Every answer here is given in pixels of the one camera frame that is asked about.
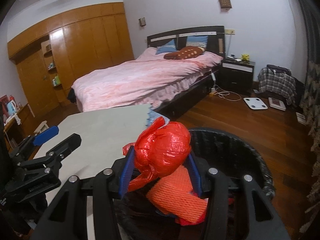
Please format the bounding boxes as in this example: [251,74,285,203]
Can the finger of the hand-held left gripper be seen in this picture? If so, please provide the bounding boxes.
[17,133,82,173]
[9,126,59,161]

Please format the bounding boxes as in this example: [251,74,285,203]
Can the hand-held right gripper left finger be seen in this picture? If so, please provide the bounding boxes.
[31,146,136,240]

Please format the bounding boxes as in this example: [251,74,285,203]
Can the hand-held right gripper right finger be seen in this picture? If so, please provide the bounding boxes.
[187,153,292,240]

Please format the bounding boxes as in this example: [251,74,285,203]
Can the orange foam net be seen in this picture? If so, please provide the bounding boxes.
[146,166,208,225]

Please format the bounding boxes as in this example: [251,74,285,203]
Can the red plastic bag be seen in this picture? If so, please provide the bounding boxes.
[122,117,192,192]

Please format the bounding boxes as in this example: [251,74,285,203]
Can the black trash bin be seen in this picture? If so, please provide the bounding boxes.
[114,127,277,240]

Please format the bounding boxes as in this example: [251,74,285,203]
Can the white stool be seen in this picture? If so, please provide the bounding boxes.
[33,120,49,134]

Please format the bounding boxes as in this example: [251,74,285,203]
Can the blue white kettle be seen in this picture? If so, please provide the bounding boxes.
[6,100,18,116]

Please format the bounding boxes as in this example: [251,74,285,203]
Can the blue fringed cloth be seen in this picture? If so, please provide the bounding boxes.
[144,105,171,128]

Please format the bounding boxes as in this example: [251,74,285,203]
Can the wooden wardrobe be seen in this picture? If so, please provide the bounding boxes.
[7,2,135,117]

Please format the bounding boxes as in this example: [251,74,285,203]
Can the bed with pink cover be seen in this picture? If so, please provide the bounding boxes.
[72,47,223,112]

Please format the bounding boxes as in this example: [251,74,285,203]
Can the black white nightstand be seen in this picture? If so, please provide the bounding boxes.
[221,58,256,94]

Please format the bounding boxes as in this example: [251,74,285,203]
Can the pink white bathroom scale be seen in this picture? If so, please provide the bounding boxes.
[268,97,287,111]

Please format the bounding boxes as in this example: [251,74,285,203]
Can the plaid clothes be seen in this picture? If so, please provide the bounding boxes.
[258,64,297,106]

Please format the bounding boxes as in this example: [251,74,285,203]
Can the brown dotted cushion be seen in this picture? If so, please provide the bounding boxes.
[163,46,206,61]

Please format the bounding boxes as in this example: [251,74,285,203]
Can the patterned dark cloth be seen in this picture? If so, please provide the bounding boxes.
[299,59,320,233]

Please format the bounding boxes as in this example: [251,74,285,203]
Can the blue pillow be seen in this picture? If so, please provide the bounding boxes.
[155,39,177,55]
[186,35,209,50]

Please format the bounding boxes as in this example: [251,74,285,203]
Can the grey curtain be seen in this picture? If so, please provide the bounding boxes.
[286,0,320,64]

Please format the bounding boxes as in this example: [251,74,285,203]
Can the power strip with cables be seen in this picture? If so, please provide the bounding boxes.
[209,72,242,103]

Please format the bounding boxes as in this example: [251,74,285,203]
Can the dark bed frame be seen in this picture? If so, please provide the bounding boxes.
[146,25,227,120]

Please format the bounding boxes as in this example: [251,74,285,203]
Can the large wall lamp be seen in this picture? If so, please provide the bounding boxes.
[218,0,233,11]

